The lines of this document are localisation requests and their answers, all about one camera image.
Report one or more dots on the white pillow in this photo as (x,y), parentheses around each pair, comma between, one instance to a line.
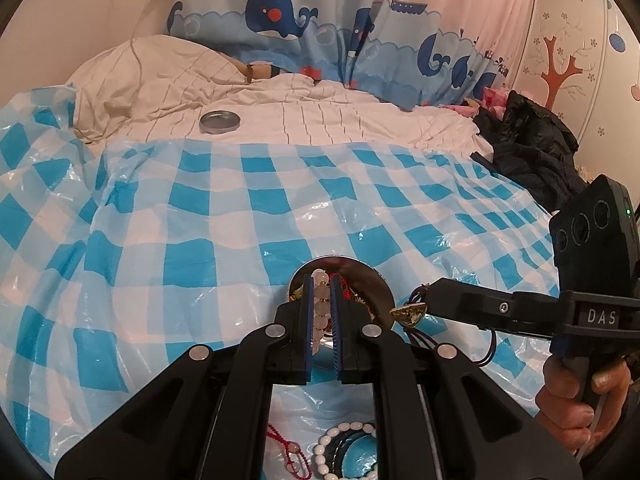
(150,80)

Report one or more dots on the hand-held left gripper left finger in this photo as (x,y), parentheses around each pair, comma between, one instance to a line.
(307,325)

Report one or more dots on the tree wall sticker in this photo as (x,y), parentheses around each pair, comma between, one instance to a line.
(557,70)

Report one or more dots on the blue white checked plastic sheet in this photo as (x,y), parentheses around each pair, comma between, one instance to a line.
(175,220)

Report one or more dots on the whale print curtain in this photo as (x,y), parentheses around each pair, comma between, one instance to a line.
(310,20)

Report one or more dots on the person's right hand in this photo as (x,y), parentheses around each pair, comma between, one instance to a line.
(560,410)

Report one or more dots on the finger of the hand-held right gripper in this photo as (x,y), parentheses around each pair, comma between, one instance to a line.
(500,306)

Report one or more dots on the black jacket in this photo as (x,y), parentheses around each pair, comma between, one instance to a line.
(535,150)

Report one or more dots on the white striped quilt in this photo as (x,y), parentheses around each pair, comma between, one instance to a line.
(350,115)

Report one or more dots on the pink cloth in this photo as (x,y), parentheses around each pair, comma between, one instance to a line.
(492,100)

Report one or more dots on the round metal tin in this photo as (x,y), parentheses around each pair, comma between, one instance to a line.
(362,280)

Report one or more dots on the round metal tin lid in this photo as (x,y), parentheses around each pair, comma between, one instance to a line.
(220,122)

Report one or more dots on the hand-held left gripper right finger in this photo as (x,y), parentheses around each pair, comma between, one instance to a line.
(338,325)

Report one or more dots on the red ball wall sticker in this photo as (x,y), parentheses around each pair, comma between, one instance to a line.
(636,91)

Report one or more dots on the blue ball wall sticker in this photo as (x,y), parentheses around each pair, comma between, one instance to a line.
(618,40)

